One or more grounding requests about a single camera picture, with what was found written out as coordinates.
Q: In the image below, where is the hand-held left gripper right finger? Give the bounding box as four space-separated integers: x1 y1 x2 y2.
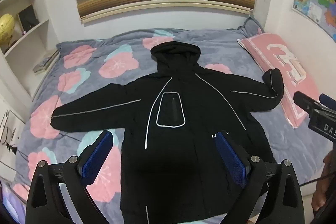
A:
215 130 305 224

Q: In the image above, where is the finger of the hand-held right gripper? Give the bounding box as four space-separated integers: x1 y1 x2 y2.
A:
319 93 336 110
293 91 321 115

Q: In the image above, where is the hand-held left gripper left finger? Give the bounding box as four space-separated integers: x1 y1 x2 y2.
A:
25 130 114 224

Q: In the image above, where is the black hooded jacket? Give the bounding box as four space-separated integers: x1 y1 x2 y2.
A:
50 41 285 222

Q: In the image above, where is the person's right hand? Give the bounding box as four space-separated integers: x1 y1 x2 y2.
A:
312 152 336 211

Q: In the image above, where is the pink pillow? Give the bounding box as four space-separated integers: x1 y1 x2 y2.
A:
237 33 322 129

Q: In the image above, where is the white drawing poster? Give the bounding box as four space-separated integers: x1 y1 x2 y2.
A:
0 108 26 165

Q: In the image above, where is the grey floral blanket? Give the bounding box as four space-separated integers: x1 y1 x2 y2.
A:
10 28 327 224

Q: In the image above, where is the grey pillow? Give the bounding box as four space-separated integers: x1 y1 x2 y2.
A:
238 15 265 38

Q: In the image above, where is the purple printed cloth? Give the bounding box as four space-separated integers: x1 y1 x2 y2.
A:
1 182 28 223

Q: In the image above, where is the stack of flat books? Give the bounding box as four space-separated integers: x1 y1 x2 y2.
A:
33 49 60 75

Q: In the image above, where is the white bookshelf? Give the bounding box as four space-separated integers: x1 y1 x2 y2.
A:
0 0 60 100

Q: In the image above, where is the yellow globe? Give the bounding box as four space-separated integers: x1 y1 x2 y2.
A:
0 14 15 47

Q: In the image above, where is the black cable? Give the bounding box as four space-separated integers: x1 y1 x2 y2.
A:
299 174 327 187

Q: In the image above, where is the black picture frame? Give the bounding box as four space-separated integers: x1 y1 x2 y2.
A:
17 4 40 32

